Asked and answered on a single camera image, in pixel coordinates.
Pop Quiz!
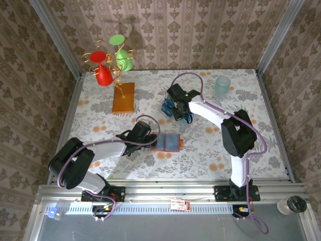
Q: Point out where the long aluminium mounting rail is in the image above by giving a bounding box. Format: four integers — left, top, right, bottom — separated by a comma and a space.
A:
35, 178, 311, 204

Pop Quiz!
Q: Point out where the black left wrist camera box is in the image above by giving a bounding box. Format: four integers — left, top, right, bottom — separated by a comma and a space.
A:
131, 120, 152, 138

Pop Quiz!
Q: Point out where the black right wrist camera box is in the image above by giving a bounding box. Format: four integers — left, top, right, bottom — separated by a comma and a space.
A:
167, 83, 187, 101

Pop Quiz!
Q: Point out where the gold wire rack wooden base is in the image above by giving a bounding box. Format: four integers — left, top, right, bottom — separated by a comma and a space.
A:
80, 39, 137, 114

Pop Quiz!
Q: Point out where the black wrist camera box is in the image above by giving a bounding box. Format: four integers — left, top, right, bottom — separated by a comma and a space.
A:
167, 83, 187, 101
131, 120, 152, 138

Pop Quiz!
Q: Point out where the black connector box with wires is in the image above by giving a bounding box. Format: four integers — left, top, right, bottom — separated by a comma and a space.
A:
91, 204, 115, 218
232, 204, 252, 218

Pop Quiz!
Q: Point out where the red wine glass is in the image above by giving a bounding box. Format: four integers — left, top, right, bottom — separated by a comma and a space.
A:
89, 51, 113, 87

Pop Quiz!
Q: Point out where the teal plastic cup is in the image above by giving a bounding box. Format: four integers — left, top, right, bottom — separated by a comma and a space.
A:
214, 76, 231, 101

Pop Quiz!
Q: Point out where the red white sticker label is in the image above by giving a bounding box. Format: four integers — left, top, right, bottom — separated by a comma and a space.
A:
170, 199, 191, 211

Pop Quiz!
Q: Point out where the orange card holder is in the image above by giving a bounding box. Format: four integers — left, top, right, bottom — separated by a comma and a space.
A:
150, 133, 183, 153

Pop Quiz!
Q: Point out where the aluminium table side rail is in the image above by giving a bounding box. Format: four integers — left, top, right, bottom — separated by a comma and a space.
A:
254, 69, 296, 183
47, 71, 84, 185

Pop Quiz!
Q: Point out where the clear jar black lid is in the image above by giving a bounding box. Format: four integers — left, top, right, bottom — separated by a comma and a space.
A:
276, 195, 308, 216

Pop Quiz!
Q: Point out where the aluminium frame post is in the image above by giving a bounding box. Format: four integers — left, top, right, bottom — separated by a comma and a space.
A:
255, 0, 306, 75
29, 0, 83, 77

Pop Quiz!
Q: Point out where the blue white plug adapter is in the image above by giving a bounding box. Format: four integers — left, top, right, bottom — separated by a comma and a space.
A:
46, 206, 66, 221

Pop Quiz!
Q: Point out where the slotted grey cable duct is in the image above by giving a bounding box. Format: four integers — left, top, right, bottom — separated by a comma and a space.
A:
42, 202, 236, 215

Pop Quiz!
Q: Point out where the grey metal shelf panel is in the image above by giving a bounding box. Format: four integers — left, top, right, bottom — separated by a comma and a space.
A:
25, 203, 314, 241

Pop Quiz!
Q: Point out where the green wine glass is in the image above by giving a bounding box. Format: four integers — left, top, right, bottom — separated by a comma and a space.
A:
109, 34, 134, 72

